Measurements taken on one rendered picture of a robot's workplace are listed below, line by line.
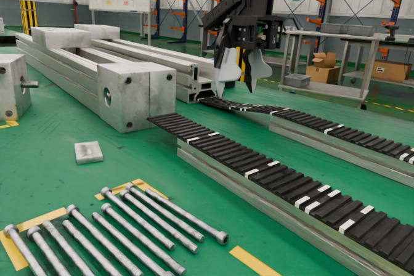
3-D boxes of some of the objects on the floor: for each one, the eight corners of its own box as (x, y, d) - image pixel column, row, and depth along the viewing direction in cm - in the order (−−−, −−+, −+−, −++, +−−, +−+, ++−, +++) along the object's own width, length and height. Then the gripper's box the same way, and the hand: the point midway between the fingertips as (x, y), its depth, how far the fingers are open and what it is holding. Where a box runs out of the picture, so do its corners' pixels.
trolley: (366, 112, 358) (387, 22, 326) (360, 124, 314) (384, 21, 281) (281, 96, 409) (292, 17, 376) (266, 105, 365) (277, 16, 332)
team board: (84, 57, 640) (77, -47, 577) (101, 55, 684) (96, -42, 621) (144, 65, 584) (143, -49, 521) (158, 63, 627) (159, -43, 564)
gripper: (245, -30, 44) (233, 108, 51) (301, -19, 53) (284, 98, 60) (207, -26, 51) (201, 96, 58) (263, -16, 59) (252, 89, 66)
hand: (234, 89), depth 60 cm, fingers open, 8 cm apart
